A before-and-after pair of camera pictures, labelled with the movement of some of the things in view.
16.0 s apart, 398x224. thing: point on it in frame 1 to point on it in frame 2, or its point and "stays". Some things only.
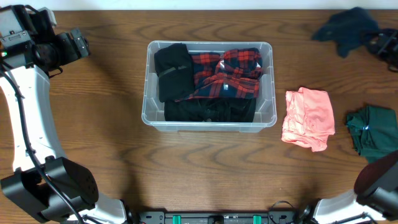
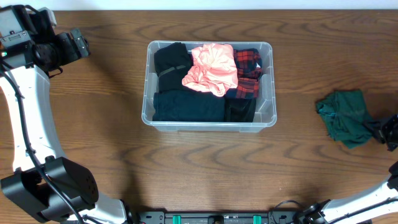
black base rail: x=216 y=218 stays
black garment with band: x=174 y=65 stays
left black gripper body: x=80 y=45 stays
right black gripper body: x=388 y=50 to x=387 y=131
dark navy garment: x=347 y=30 to x=186 y=104
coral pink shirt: x=309 y=119 to x=214 y=70
